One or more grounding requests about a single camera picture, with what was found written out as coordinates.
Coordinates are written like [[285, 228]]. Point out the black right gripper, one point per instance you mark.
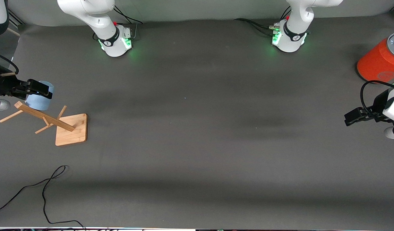
[[1, 86]]

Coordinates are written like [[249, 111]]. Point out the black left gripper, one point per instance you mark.
[[377, 108]]

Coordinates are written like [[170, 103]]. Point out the light blue plastic cup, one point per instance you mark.
[[36, 103]]

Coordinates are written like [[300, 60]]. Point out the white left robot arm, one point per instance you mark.
[[293, 32]]

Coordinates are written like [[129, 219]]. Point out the wooden cup rack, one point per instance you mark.
[[72, 130]]

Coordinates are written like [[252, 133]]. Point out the orange cylinder with grey lid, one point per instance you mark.
[[375, 62]]

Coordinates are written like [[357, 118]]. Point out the aluminium frame rail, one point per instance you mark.
[[15, 18]]

